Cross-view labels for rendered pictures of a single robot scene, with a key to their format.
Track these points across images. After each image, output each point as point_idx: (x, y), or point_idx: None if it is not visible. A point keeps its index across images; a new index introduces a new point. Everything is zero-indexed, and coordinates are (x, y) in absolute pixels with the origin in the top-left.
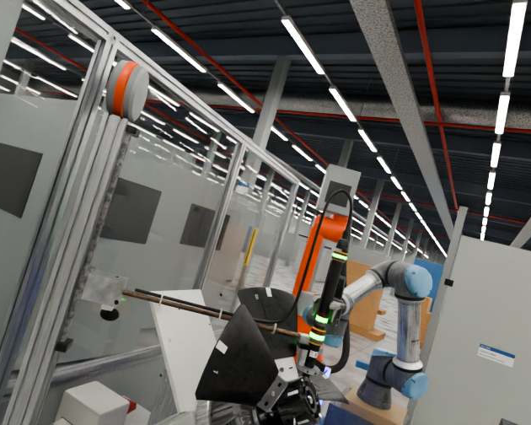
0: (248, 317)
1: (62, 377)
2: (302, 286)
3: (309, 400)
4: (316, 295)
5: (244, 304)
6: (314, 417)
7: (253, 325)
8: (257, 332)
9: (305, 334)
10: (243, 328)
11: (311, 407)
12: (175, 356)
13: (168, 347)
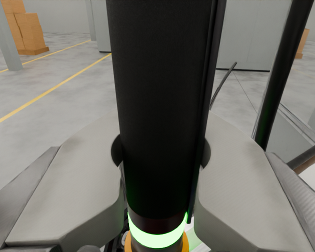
0: (224, 78)
1: None
2: (276, 57)
3: (126, 231)
4: (274, 172)
5: (236, 63)
6: (112, 243)
7: (217, 90)
8: (211, 100)
9: (192, 232)
10: (218, 87)
11: (121, 245)
12: None
13: None
